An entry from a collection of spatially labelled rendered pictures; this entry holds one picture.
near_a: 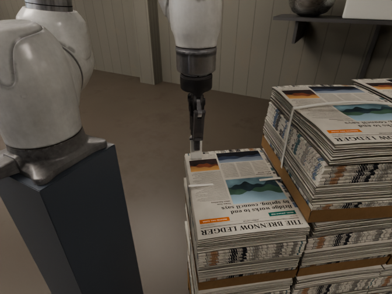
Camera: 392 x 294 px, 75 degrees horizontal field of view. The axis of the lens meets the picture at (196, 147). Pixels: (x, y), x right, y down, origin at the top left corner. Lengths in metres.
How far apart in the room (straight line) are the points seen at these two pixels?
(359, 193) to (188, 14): 0.55
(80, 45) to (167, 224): 1.32
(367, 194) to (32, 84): 0.74
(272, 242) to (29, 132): 0.60
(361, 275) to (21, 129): 1.00
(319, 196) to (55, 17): 0.73
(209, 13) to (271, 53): 3.19
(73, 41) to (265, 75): 3.27
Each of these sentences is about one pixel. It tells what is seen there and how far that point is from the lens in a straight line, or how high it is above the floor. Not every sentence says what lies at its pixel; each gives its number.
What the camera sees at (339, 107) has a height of 1.06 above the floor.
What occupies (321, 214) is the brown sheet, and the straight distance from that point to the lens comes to 0.70.
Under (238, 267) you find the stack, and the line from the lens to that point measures 0.77.
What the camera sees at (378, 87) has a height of 1.07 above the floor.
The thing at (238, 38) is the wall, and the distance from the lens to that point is 3.82.
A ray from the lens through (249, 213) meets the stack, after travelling 0.70.
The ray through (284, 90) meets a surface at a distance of 0.85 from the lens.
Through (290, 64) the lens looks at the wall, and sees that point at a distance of 3.69.
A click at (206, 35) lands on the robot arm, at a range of 0.55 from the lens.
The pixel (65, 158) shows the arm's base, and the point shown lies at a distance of 0.60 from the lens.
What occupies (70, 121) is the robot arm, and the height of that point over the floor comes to 1.09.
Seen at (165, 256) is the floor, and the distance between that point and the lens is 1.63.
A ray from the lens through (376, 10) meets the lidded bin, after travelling 2.94.
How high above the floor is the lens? 1.32
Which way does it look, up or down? 31 degrees down
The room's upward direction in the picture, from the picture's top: straight up
